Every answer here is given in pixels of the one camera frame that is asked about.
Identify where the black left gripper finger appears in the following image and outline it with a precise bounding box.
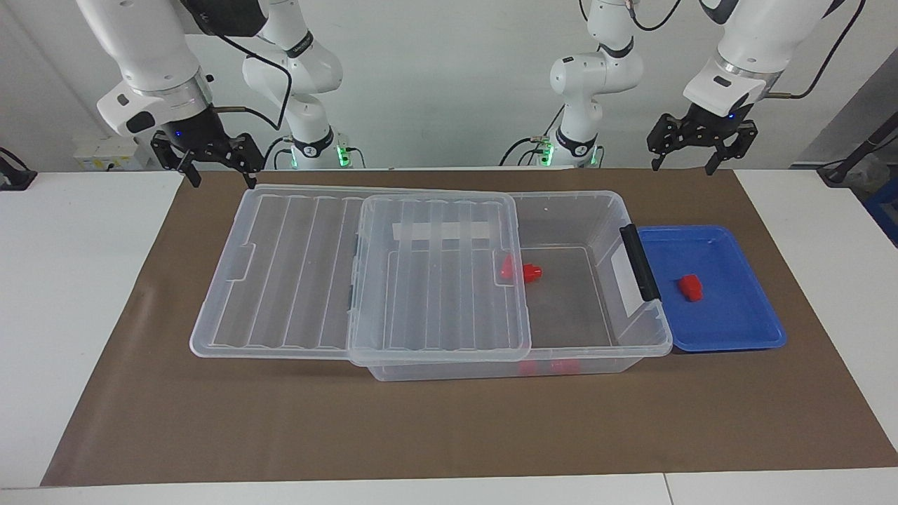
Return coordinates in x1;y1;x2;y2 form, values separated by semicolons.
647;114;687;171
705;125;758;176

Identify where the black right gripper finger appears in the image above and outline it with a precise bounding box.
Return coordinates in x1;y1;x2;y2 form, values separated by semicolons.
230;132;266;191
150;132;204;189

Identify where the clear ribbed plastic lid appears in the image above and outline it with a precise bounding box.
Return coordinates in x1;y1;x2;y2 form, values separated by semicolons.
189;184;532;367

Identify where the blue plastic tray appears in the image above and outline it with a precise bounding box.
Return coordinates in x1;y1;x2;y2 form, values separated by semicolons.
637;224;788;353

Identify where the clear plastic storage box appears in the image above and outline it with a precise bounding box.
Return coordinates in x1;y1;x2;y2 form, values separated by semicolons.
349;189;674;383

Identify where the white power strip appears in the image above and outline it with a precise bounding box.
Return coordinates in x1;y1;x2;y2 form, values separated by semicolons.
74;137;155;172

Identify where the black tripod stand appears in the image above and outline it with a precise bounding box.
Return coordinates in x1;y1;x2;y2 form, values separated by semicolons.
817;111;898;187

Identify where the blue crate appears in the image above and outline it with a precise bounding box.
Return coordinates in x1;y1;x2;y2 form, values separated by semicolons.
864;188;898;248

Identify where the brown paper table mat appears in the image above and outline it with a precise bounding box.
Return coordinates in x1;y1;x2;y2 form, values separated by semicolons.
40;167;898;487

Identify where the black right base cable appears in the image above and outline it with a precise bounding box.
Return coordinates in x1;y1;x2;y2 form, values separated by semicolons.
260;137;292;170

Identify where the black base cable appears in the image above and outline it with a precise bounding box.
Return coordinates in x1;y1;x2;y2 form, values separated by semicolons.
260;137;292;170
499;135;556;168

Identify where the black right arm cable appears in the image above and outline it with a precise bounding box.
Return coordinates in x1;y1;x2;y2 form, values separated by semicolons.
193;6;293;133

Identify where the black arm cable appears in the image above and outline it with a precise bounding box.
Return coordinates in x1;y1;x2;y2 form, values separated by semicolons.
626;0;867;100
193;6;293;133

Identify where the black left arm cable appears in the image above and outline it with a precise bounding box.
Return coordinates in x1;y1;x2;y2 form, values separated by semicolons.
626;0;867;100

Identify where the black box handle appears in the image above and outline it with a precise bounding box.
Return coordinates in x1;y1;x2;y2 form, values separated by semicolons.
619;224;663;302

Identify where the black left base cable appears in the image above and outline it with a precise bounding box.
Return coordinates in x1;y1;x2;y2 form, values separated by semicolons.
499;135;556;168

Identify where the black clamp mount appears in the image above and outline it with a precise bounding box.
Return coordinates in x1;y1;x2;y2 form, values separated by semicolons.
0;146;38;191

